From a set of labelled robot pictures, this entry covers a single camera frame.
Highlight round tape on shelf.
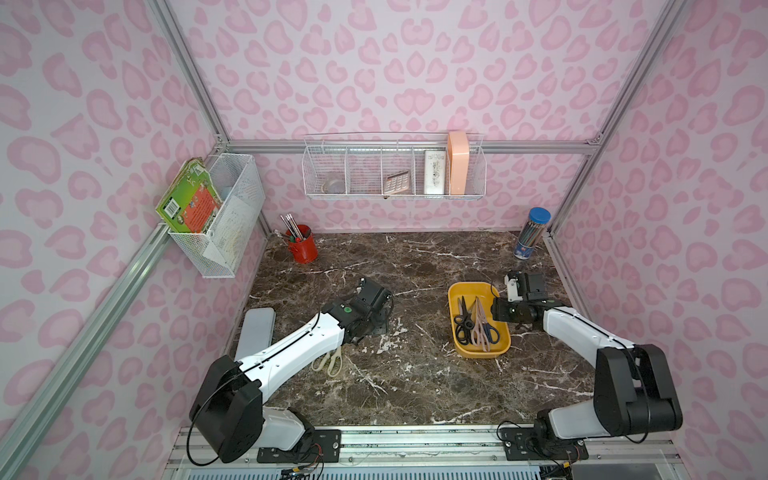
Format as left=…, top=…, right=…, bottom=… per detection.
left=321, top=172, right=346, bottom=195

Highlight red pen bucket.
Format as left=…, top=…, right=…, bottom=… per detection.
left=287, top=224, right=318, bottom=264

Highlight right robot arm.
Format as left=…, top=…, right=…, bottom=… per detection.
left=491, top=272, right=683, bottom=443

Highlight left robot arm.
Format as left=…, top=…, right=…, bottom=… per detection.
left=189, top=278, right=394, bottom=474

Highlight pink kitchen scissors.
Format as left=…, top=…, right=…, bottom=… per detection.
left=471, top=297, right=490, bottom=352

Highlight white wire wall shelf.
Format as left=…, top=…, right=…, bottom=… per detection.
left=301, top=132, right=487, bottom=200

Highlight cream kitchen scissors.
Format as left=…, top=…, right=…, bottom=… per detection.
left=311, top=346, right=343, bottom=378

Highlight white paper in basket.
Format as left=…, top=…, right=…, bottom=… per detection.
left=203, top=195, right=258, bottom=278

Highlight white mesh wall basket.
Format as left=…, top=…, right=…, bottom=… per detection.
left=156, top=153, right=265, bottom=278

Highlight small calculator on shelf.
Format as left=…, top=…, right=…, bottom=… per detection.
left=382, top=170, right=413, bottom=197

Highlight white card on shelf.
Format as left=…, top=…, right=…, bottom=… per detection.
left=423, top=150, right=447, bottom=195

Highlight pens in bucket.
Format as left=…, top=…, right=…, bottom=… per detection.
left=280, top=213, right=305, bottom=243

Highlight yellow storage box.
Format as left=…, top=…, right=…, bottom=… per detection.
left=448, top=282, right=511, bottom=359

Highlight pink box on shelf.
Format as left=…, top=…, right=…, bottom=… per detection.
left=447, top=131, right=470, bottom=196

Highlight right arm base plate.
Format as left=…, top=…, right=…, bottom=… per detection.
left=497, top=425, right=590, bottom=463

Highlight green red book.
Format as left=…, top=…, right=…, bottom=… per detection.
left=156, top=158, right=223, bottom=234

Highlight large black handled scissors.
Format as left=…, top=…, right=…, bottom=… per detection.
left=478, top=310, right=500, bottom=345

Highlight blue lid pencil tube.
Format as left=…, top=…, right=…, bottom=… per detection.
left=513, top=207, right=552, bottom=260

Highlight grey flat case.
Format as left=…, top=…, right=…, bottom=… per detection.
left=234, top=307, right=276, bottom=360

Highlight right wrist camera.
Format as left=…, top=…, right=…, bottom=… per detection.
left=504, top=274, right=522, bottom=302

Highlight all black scissors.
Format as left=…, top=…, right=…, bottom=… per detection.
left=453, top=296, right=475, bottom=345

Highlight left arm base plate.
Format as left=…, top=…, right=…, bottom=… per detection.
left=257, top=429, right=342, bottom=464

